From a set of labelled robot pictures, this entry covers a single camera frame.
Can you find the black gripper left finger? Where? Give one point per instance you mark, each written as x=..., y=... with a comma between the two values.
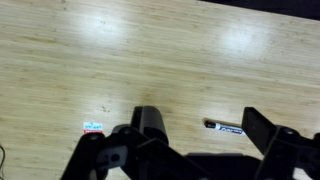
x=146, y=156

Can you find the small white red packet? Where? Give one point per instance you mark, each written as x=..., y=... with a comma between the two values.
x=93, y=127

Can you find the black and white dry-erase marker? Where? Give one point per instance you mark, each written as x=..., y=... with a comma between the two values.
x=226, y=128

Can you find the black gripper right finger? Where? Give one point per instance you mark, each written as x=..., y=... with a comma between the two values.
x=276, y=150

